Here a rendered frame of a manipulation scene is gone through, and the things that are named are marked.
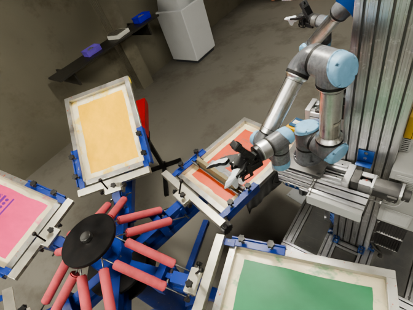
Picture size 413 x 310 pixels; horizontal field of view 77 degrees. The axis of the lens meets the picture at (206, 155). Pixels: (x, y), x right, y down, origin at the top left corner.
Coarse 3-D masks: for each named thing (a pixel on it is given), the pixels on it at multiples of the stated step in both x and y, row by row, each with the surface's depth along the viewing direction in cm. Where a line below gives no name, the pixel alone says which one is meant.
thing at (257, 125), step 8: (240, 120) 225; (248, 120) 222; (232, 128) 221; (256, 128) 216; (224, 136) 217; (216, 144) 213; (208, 152) 211; (176, 176) 203; (184, 176) 198; (264, 176) 177; (192, 184) 190; (200, 192) 183; (208, 200) 176; (216, 208) 170
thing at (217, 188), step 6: (264, 162) 189; (246, 180) 183; (210, 186) 188; (216, 186) 187; (222, 186) 185; (216, 192) 183; (222, 192) 182; (228, 192) 180; (222, 198) 178; (228, 198) 177
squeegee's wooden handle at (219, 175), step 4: (200, 160) 195; (200, 164) 196; (204, 164) 191; (208, 164) 189; (204, 168) 195; (212, 168) 186; (212, 172) 187; (216, 172) 182; (220, 172) 181; (216, 176) 185; (220, 176) 179; (224, 176) 177; (224, 180) 177; (232, 188) 175
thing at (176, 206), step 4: (176, 204) 175; (180, 204) 174; (168, 208) 175; (172, 208) 174; (176, 208) 173; (180, 208) 173; (184, 208) 176; (168, 212) 172; (172, 212) 171; (176, 212) 173; (180, 212) 175; (168, 216) 170; (172, 216) 172
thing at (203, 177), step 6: (246, 132) 217; (252, 132) 215; (240, 138) 214; (246, 138) 212; (228, 144) 214; (222, 150) 211; (216, 156) 208; (228, 168) 196; (192, 174) 202; (198, 174) 200; (204, 174) 198; (198, 180) 196; (204, 180) 194; (210, 180) 192
